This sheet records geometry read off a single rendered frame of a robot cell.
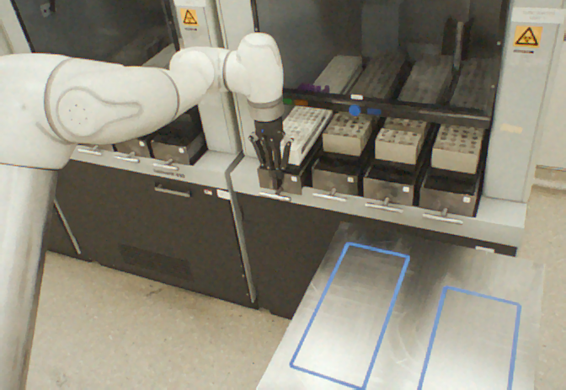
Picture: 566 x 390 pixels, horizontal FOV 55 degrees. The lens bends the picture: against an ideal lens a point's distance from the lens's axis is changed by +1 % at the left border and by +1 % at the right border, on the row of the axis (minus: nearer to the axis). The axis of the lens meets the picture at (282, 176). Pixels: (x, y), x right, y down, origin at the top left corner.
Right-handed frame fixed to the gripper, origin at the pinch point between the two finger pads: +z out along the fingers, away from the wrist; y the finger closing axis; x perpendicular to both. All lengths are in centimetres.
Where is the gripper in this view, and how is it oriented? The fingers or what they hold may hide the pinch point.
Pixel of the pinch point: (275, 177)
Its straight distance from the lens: 151.7
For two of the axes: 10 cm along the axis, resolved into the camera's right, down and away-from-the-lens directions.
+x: -4.0, 5.8, -7.1
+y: -9.1, -1.6, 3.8
